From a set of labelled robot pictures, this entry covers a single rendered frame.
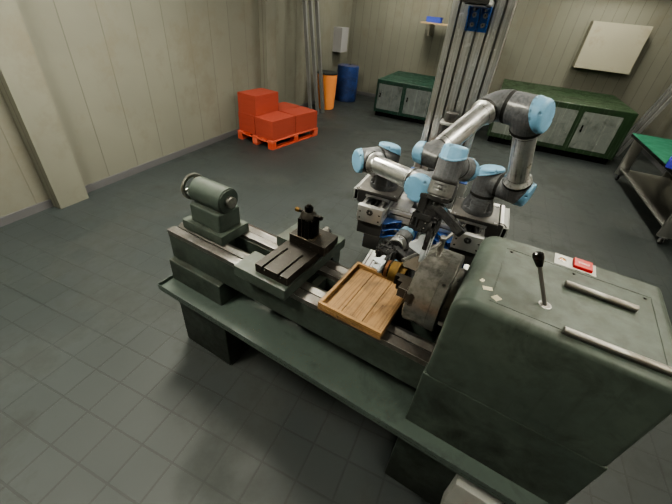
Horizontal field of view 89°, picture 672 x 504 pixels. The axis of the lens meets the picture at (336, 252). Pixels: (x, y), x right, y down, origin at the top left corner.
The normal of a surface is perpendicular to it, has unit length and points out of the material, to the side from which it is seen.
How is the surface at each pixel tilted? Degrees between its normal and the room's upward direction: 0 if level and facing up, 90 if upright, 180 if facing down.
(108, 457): 0
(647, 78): 90
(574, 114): 90
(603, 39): 90
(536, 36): 90
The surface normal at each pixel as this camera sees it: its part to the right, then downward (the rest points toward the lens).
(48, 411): 0.08, -0.81
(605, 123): -0.40, 0.50
